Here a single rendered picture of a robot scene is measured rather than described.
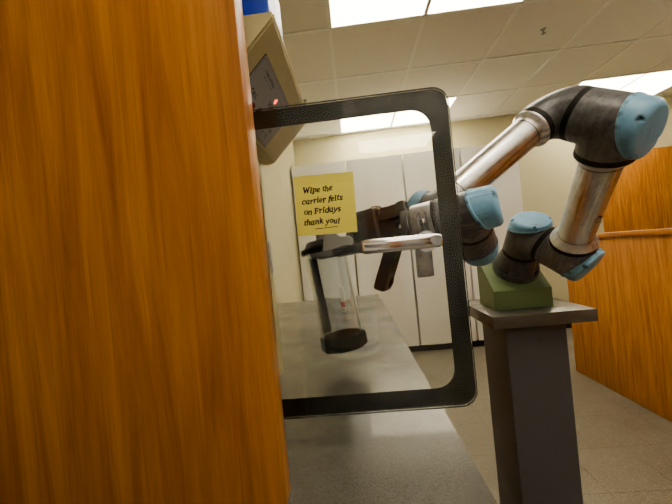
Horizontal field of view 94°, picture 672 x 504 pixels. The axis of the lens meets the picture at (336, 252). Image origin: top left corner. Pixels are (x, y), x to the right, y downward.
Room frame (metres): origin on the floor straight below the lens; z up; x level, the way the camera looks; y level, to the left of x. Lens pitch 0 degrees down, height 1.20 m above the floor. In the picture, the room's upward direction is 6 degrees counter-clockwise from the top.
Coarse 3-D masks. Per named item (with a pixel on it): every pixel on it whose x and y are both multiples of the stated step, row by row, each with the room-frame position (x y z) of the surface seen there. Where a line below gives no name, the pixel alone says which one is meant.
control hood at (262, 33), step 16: (256, 16) 0.40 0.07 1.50; (272, 16) 0.40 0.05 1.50; (256, 32) 0.40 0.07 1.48; (272, 32) 0.42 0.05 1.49; (256, 48) 0.41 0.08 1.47; (272, 48) 0.44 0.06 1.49; (256, 64) 0.43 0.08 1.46; (272, 64) 0.46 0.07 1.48; (288, 64) 0.50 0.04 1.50; (288, 80) 0.53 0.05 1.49; (288, 96) 0.57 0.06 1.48
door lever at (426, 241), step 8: (424, 232) 0.39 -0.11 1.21; (368, 240) 0.35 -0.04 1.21; (376, 240) 0.35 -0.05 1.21; (384, 240) 0.35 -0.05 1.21; (392, 240) 0.35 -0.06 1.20; (400, 240) 0.35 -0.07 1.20; (408, 240) 0.35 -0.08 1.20; (416, 240) 0.35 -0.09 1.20; (424, 240) 0.34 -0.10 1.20; (432, 240) 0.34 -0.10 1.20; (440, 240) 0.34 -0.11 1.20; (368, 248) 0.35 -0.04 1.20; (376, 248) 0.35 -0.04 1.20; (384, 248) 0.35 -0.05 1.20; (392, 248) 0.35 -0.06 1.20; (400, 248) 0.35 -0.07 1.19; (408, 248) 0.35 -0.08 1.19; (416, 248) 0.35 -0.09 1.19; (424, 248) 0.35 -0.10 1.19; (432, 248) 0.39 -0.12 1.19
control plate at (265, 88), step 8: (264, 56) 0.43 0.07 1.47; (264, 64) 0.45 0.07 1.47; (256, 72) 0.44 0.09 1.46; (264, 72) 0.46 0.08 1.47; (272, 72) 0.47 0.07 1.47; (256, 80) 0.45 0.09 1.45; (264, 80) 0.47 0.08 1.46; (272, 80) 0.49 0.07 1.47; (256, 88) 0.47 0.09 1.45; (264, 88) 0.48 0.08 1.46; (272, 88) 0.50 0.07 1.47; (280, 88) 0.52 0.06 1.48; (256, 96) 0.48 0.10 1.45; (264, 96) 0.50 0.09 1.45; (272, 96) 0.52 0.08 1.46; (280, 96) 0.54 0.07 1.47; (256, 104) 0.50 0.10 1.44; (264, 104) 0.52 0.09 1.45; (272, 104) 0.54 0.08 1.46; (280, 104) 0.56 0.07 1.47; (288, 104) 0.58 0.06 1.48
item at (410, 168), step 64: (256, 128) 0.41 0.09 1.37; (320, 128) 0.40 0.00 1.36; (384, 128) 0.40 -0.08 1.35; (448, 128) 0.39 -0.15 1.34; (384, 192) 0.40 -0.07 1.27; (448, 192) 0.39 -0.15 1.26; (320, 256) 0.40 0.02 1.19; (384, 256) 0.40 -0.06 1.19; (448, 256) 0.39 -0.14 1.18; (320, 320) 0.40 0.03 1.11; (384, 320) 0.40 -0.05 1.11; (448, 320) 0.39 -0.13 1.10; (320, 384) 0.40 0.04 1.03; (384, 384) 0.40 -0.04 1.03; (448, 384) 0.39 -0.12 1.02
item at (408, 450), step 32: (352, 416) 0.49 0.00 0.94; (384, 416) 0.48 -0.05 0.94; (416, 416) 0.47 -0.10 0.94; (288, 448) 0.43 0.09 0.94; (320, 448) 0.42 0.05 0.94; (352, 448) 0.41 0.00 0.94; (384, 448) 0.41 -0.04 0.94; (416, 448) 0.40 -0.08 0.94; (448, 448) 0.39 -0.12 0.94; (320, 480) 0.36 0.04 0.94; (352, 480) 0.36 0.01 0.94; (384, 480) 0.35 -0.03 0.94; (416, 480) 0.35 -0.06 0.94; (448, 480) 0.34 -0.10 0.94; (480, 480) 0.34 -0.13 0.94
